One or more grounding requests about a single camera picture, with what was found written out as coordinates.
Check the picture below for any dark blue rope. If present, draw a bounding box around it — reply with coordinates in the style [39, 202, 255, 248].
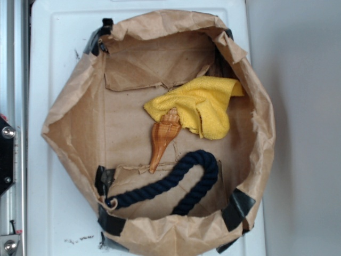
[104, 149, 220, 216]

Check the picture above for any black mounting bracket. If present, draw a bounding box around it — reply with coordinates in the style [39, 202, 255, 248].
[0, 114, 16, 196]

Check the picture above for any aluminium frame rail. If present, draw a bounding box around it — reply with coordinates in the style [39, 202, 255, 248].
[1, 1, 28, 255]

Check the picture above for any yellow microfiber cloth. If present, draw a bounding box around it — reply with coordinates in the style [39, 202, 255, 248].
[144, 76, 244, 140]

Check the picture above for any orange conch seashell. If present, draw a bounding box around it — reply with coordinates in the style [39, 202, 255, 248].
[149, 108, 182, 174]

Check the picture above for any white plastic tray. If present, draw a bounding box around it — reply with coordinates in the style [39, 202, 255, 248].
[26, 1, 249, 255]

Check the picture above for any brown paper bag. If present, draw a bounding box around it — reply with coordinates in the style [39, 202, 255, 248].
[42, 10, 275, 255]

